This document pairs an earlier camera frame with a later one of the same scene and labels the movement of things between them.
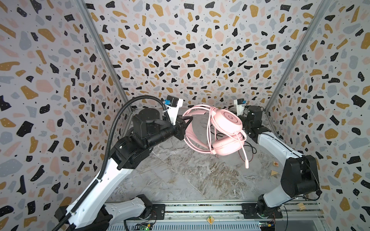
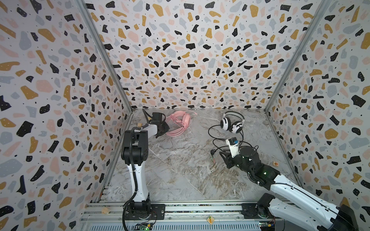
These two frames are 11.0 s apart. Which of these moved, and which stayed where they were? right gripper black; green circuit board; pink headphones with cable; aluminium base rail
Moved: right gripper black; pink headphones with cable
Stayed: aluminium base rail; green circuit board
